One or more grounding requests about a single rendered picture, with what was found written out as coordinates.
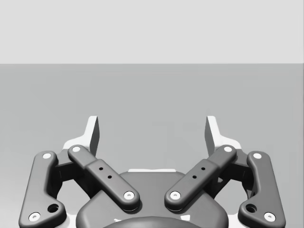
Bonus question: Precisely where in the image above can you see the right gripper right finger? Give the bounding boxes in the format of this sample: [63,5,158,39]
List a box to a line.
[163,115,287,228]

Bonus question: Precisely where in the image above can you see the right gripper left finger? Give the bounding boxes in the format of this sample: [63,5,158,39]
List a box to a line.
[18,115,141,228]

